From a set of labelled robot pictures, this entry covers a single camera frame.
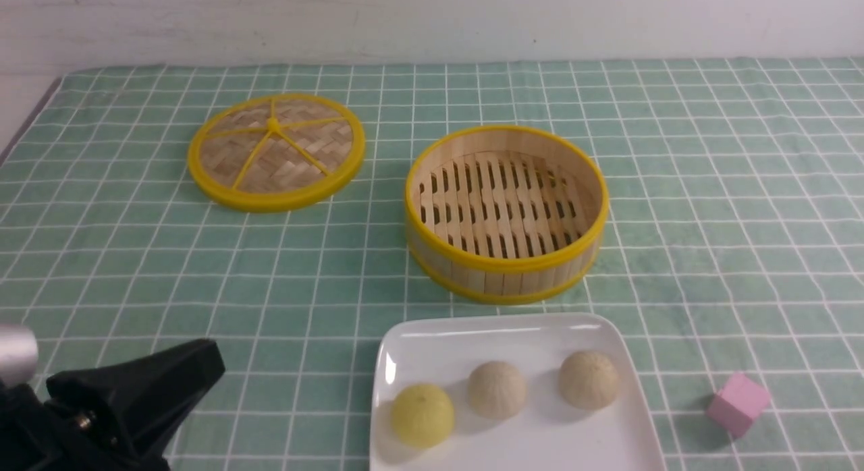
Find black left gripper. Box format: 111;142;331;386
2;339;225;470

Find yellow steamed bun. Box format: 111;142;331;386
389;384;456;449

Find white steamed bun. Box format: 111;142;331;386
467;361;528;420

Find white square plate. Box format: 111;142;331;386
369;313;666;470

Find beige steamed bun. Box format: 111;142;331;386
558;351;620;412

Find yellow bamboo steamer lid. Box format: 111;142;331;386
186;93;367;213

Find yellow bamboo steamer basket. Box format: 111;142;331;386
404;126;610;305

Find pink cube block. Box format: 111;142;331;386
705;372;771;439

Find green checkered tablecloth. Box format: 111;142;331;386
1;58;863;470

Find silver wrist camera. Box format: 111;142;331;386
0;323;39;387

